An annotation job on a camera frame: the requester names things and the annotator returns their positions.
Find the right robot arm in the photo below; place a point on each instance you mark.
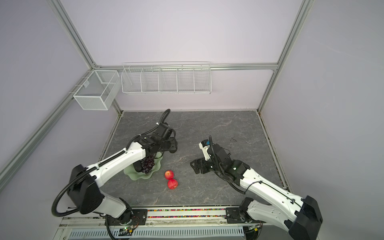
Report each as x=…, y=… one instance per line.
x=300, y=217

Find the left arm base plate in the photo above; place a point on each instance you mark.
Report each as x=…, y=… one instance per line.
x=132, y=218

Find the long white wire basket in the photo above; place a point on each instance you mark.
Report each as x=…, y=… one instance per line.
x=167, y=78

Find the dark purple fake grape bunch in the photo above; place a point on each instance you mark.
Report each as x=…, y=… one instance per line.
x=149, y=163

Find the light green wavy fruit bowl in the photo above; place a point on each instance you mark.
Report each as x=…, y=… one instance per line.
x=133, y=175

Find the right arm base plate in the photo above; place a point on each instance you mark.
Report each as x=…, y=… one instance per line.
x=238, y=215

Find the red apple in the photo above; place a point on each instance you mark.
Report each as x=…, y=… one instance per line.
x=169, y=175
x=172, y=184

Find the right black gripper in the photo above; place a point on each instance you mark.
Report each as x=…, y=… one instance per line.
x=198, y=168

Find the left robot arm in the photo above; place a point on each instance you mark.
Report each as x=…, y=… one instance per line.
x=83, y=193

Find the dark avocado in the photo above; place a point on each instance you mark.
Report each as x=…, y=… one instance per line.
x=138, y=166

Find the white vented cable duct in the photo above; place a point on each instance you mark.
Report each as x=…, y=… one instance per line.
x=156, y=233

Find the small white mesh basket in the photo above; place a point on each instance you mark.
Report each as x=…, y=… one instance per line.
x=99, y=90

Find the aluminium front rail frame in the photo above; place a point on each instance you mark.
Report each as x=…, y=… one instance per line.
x=176, y=217

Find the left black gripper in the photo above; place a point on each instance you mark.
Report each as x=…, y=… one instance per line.
x=175, y=146

